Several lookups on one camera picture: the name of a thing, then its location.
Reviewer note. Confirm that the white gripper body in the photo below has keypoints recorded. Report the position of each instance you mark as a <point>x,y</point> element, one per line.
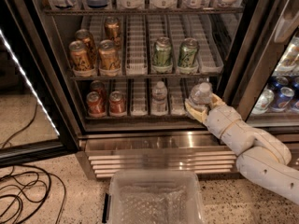
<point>219,118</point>

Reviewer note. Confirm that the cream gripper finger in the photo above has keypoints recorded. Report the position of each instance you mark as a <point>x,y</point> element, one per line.
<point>198,112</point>
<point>216,102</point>

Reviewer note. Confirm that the clear water bottle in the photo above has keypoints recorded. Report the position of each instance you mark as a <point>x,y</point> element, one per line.
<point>159,98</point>
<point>201,96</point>

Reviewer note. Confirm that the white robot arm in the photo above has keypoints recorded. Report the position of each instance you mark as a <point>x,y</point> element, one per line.
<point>261,157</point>

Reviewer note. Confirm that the right glass fridge door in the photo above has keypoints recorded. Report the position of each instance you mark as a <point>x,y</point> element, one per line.
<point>268,59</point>

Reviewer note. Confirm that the stainless steel fridge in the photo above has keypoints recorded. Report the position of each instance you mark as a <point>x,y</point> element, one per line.
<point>139,139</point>

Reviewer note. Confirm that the open glass fridge door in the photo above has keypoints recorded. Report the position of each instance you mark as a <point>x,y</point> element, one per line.
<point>32,41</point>

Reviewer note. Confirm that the silver can behind glass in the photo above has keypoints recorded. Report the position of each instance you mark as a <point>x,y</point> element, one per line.
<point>263,102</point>

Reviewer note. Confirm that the green can right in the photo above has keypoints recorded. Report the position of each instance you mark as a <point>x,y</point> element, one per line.
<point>187,54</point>

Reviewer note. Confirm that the green can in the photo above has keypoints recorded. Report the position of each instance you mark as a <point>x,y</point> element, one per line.
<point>187,54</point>
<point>162,52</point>

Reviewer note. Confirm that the blue can behind glass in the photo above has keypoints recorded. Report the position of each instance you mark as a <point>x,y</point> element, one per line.
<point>282,98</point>

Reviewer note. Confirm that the green can left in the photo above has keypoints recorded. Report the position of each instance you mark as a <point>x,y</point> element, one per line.
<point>162,52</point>

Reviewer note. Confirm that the red soda can front-right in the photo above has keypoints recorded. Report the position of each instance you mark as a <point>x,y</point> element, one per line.
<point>117,105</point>

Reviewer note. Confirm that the clear plastic storage bin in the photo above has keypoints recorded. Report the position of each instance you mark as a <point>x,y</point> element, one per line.
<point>155,197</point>

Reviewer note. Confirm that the red soda can front-left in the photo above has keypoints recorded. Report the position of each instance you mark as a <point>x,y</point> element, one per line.
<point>96,105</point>

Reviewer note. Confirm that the gold can front-right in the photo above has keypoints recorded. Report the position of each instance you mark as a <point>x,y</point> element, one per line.
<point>110,63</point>

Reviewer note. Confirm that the red soda can rear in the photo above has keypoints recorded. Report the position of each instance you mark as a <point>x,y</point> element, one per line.
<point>99,86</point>

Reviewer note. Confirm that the gold can rear-right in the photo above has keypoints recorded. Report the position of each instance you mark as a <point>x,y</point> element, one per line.
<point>113,30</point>

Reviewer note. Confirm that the gold can front-left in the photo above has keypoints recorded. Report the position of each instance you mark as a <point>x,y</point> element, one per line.
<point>82,65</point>

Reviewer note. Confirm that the gold can rear-left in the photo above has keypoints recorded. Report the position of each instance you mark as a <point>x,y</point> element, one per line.
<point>86,37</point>

